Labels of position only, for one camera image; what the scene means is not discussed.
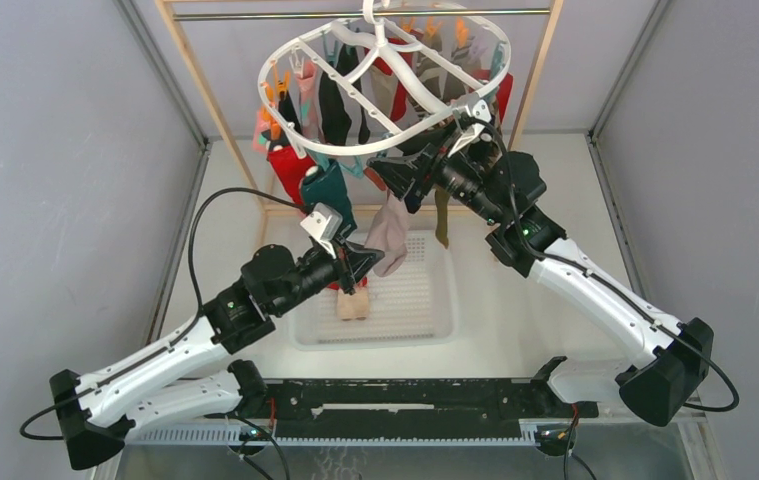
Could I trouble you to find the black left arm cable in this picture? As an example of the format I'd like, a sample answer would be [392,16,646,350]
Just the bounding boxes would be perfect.
[19,187,311,443]

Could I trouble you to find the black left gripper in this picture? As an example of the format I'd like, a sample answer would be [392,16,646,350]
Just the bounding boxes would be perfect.
[271,232,383,316]

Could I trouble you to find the white round clip hanger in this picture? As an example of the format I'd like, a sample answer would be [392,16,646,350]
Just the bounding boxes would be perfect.
[267,2,510,157]

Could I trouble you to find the wooden hanging rack frame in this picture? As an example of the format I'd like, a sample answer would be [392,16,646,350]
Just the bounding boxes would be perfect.
[154,1,564,187]

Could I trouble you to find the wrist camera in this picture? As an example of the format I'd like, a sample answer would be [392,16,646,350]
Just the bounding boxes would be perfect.
[300,203,343,258]
[449,92,492,156]

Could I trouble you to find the pink patterned sock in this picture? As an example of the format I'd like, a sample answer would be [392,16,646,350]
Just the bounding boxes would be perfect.
[254,60,322,152]

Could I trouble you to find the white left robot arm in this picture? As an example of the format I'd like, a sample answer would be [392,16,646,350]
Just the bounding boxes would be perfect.
[50,241,384,471]

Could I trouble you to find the red and beige sock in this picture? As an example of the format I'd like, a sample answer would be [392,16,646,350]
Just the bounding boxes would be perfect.
[328,278,370,322]

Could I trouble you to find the white plastic basket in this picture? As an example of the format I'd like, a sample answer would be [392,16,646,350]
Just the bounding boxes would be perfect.
[285,230,460,351]

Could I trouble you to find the metal hanging rod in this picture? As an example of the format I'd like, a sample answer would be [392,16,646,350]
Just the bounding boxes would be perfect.
[172,8,552,22]

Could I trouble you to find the red hanging sock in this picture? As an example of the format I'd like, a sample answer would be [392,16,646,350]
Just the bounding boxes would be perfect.
[267,146,317,205]

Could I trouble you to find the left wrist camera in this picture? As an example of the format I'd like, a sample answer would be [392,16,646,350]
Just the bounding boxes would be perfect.
[300,203,343,258]

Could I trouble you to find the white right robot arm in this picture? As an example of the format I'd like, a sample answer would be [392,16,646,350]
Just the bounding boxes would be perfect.
[368,146,714,427]

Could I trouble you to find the brown striped sock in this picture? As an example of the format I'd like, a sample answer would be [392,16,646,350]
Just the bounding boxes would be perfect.
[414,32,465,117]

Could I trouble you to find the dark teal sock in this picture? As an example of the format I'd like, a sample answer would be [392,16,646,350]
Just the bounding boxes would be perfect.
[300,160,357,237]

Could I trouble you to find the grey mauve sock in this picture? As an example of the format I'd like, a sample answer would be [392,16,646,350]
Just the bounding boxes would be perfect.
[364,192,409,277]

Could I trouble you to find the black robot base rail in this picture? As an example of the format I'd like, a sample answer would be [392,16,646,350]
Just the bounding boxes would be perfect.
[236,374,599,443]

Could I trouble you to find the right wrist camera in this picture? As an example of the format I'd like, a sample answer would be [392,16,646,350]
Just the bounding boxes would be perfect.
[449,92,492,156]

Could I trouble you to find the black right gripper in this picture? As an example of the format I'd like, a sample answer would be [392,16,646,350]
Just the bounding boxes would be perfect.
[367,118,506,227]

